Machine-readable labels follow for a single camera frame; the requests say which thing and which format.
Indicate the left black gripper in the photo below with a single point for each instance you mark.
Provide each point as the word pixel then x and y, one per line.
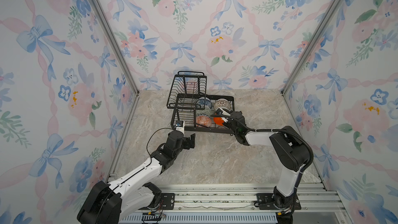
pixel 187 141

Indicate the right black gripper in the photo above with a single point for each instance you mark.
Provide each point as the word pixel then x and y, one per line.
pixel 231 117

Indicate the orange plastic bowl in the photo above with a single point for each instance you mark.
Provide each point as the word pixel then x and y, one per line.
pixel 219 121

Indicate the white brown lattice bowl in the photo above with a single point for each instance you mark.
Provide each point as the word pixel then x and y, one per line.
pixel 222 103

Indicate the pink patterned bowl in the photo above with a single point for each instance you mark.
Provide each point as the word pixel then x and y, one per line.
pixel 203 121

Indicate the blue floral bowl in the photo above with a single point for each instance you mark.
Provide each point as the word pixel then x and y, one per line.
pixel 204 102

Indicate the green patterned bowl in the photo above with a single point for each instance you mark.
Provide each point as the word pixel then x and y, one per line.
pixel 205 112

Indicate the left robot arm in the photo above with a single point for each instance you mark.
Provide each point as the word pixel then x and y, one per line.
pixel 109 203

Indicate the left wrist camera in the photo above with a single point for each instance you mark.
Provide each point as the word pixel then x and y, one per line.
pixel 179 126

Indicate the black wire dish rack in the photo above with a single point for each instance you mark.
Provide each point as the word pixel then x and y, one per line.
pixel 186 88

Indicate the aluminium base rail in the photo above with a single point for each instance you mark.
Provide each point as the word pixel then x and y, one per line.
pixel 242 204

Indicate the right aluminium corner post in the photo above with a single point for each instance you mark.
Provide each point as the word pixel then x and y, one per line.
pixel 317 35

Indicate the aluminium corner post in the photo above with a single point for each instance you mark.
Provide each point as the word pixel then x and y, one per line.
pixel 104 23
pixel 317 35

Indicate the left aluminium corner post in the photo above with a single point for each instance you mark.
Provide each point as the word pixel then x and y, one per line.
pixel 104 23

